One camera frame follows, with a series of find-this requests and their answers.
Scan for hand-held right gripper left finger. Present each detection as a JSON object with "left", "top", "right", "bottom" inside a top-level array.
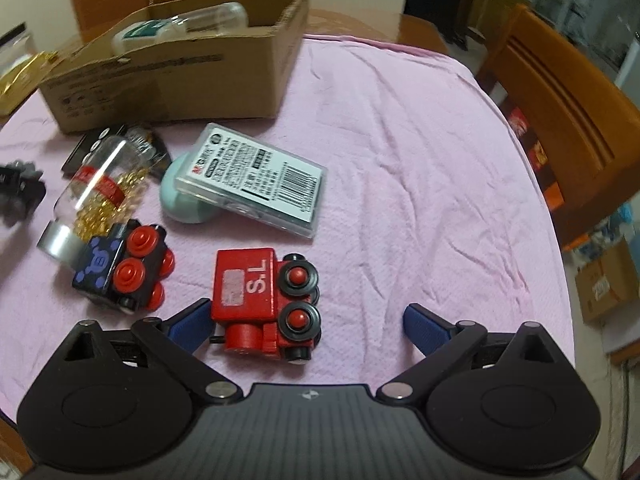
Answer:
[{"left": 52, "top": 298, "right": 244, "bottom": 406}]

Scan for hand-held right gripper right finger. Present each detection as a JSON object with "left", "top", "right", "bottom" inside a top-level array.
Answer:
[{"left": 376, "top": 303, "right": 563, "bottom": 406}]

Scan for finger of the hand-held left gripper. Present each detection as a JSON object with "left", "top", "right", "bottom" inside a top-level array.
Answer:
[{"left": 0, "top": 176, "right": 47, "bottom": 228}]

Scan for clear bottle of gold capsules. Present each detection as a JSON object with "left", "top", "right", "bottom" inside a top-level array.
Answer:
[{"left": 37, "top": 135, "right": 151, "bottom": 266}]

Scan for black toy train red wheels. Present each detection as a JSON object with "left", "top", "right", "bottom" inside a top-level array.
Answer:
[{"left": 71, "top": 218, "right": 177, "bottom": 315}]

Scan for teal round case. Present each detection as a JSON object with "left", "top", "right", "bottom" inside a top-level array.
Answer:
[{"left": 160, "top": 152, "right": 226, "bottom": 225}]

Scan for black correction tape dispenser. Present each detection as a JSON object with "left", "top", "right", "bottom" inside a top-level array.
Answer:
[{"left": 61, "top": 122, "right": 172, "bottom": 179}]

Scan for clear plastic card box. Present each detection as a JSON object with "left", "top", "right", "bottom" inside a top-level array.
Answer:
[{"left": 175, "top": 122, "right": 329, "bottom": 239}]

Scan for gold foil packet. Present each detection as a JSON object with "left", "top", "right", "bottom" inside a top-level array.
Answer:
[{"left": 0, "top": 51, "right": 66, "bottom": 116}]

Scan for clear jar with black lid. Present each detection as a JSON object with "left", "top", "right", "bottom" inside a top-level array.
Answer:
[{"left": 0, "top": 22, "right": 37, "bottom": 81}]

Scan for pink cloth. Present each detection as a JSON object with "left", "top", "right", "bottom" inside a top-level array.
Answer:
[{"left": 0, "top": 34, "right": 576, "bottom": 413}]

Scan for cardboard box on floor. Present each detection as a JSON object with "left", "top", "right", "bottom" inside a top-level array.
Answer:
[{"left": 575, "top": 237, "right": 640, "bottom": 324}]

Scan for stack of colourful packets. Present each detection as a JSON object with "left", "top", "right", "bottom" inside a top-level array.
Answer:
[{"left": 507, "top": 107, "right": 567, "bottom": 211}]

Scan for wooden chair with slatted back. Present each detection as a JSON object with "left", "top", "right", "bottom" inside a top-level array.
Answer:
[{"left": 475, "top": 2, "right": 640, "bottom": 252}]

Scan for clear empty plastic bottle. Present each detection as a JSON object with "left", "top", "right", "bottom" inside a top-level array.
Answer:
[{"left": 170, "top": 2, "right": 249, "bottom": 32}]

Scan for tall brown cardboard box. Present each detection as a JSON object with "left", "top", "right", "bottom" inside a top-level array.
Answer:
[{"left": 467, "top": 0, "right": 533, "bottom": 43}]

